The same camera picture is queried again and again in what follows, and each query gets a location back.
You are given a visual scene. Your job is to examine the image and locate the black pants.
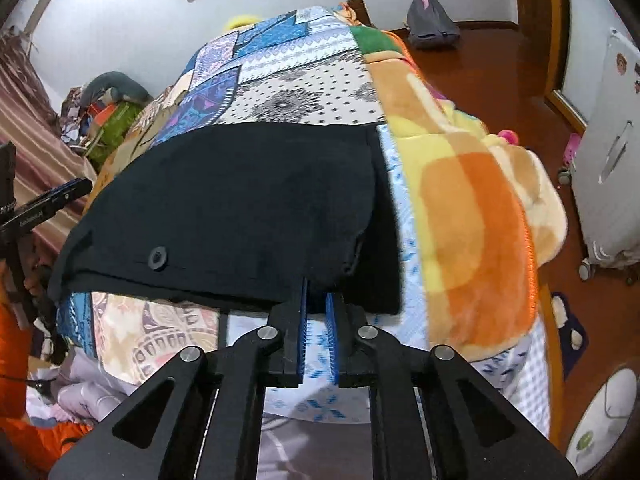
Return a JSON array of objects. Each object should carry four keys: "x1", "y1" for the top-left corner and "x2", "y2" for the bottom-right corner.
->
[{"x1": 48, "y1": 122, "x2": 401, "y2": 314}]

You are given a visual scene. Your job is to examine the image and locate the striped red curtain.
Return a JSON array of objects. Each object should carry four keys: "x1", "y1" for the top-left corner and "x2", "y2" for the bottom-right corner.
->
[{"x1": 0, "y1": 27, "x2": 99, "y2": 261}]

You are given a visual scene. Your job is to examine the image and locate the green storage box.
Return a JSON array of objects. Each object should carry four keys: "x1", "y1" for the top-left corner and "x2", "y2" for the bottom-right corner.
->
[{"x1": 86, "y1": 101, "x2": 142, "y2": 170}]

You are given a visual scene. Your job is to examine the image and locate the grey plush toy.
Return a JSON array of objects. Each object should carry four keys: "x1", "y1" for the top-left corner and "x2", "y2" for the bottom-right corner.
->
[{"x1": 80, "y1": 72, "x2": 151, "y2": 107}]

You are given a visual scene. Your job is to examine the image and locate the orange fleece blanket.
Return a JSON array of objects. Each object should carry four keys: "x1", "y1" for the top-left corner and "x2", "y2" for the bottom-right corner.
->
[{"x1": 352, "y1": 26, "x2": 567, "y2": 361}]

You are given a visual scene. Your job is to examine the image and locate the yellow curved pillow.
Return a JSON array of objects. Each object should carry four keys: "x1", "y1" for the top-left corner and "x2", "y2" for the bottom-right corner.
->
[{"x1": 224, "y1": 14, "x2": 260, "y2": 32}]

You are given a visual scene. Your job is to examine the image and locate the blue patchwork bedspread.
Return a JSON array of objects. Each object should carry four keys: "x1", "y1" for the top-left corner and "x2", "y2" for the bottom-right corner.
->
[{"x1": 58, "y1": 6, "x2": 426, "y2": 354}]

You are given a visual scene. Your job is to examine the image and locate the white suitcase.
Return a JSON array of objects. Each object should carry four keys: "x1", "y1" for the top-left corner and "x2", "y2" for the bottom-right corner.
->
[{"x1": 570, "y1": 29, "x2": 639, "y2": 281}]

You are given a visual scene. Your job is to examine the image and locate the grey backpack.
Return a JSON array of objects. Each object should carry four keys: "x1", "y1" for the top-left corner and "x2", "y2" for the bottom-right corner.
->
[{"x1": 406, "y1": 0, "x2": 460, "y2": 50}]

